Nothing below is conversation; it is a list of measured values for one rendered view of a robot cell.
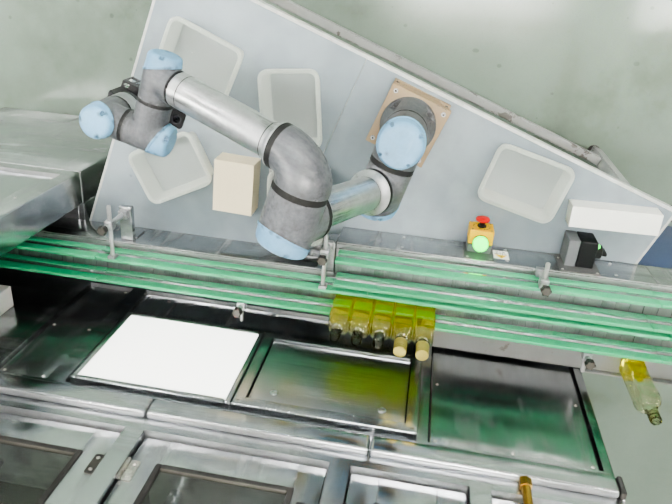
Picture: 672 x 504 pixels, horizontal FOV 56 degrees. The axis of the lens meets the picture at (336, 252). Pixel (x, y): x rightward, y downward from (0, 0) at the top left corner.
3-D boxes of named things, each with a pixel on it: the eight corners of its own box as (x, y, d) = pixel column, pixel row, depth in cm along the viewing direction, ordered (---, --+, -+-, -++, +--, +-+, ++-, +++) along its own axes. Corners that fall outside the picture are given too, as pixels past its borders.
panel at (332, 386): (129, 319, 196) (70, 385, 165) (128, 310, 194) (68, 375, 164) (421, 363, 185) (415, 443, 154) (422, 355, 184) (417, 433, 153)
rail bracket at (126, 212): (131, 234, 206) (96, 264, 186) (127, 185, 199) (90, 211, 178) (145, 236, 205) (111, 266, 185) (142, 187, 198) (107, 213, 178)
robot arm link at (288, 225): (422, 168, 163) (309, 207, 117) (400, 218, 169) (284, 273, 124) (384, 148, 167) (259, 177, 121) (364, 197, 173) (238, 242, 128)
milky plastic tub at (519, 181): (499, 133, 178) (501, 141, 170) (573, 162, 178) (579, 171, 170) (473, 188, 186) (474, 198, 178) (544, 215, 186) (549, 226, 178)
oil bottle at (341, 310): (338, 298, 192) (326, 335, 173) (339, 282, 190) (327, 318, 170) (356, 301, 191) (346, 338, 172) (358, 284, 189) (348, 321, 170)
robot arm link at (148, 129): (171, 116, 132) (123, 96, 132) (160, 164, 137) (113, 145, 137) (186, 108, 139) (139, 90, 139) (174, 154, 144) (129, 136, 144)
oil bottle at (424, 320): (415, 309, 189) (411, 348, 170) (417, 292, 187) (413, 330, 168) (434, 312, 189) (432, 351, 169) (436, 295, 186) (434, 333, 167)
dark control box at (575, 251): (559, 253, 188) (563, 265, 181) (565, 228, 185) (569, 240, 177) (587, 257, 187) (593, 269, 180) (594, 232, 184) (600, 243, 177)
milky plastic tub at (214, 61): (182, 10, 178) (170, 12, 171) (253, 48, 180) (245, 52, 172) (163, 66, 186) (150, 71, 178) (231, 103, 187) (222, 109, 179)
